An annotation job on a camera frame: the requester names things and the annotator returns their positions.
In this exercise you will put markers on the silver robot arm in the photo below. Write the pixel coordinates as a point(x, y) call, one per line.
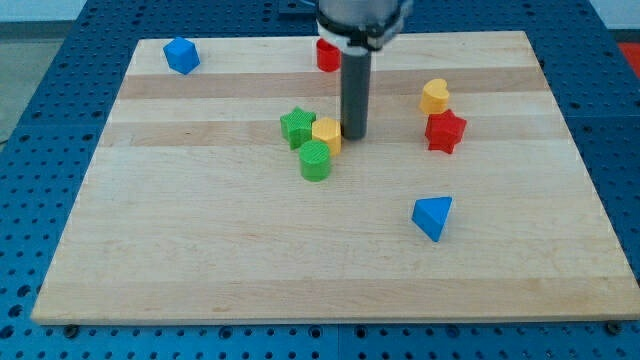
point(358, 28)

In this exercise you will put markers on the green cylinder block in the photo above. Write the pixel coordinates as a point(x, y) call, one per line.
point(315, 160)

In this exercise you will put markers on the yellow heart block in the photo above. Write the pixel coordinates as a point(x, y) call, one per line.
point(435, 97)

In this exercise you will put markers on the blue triangle block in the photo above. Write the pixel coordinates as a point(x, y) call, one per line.
point(431, 214)

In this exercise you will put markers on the blue cube block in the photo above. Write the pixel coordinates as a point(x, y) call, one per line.
point(181, 55)

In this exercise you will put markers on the red star block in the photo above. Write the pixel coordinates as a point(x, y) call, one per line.
point(444, 131)

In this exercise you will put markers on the wooden board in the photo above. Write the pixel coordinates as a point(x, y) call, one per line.
point(193, 209)

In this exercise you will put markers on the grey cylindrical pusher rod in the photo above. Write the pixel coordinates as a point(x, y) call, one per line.
point(355, 86)

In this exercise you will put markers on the yellow hexagon block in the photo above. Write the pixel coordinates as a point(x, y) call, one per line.
point(328, 130)

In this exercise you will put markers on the green star block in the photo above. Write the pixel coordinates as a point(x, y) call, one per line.
point(296, 127)

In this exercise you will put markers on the red cylinder block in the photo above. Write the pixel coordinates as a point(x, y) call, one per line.
point(328, 57)

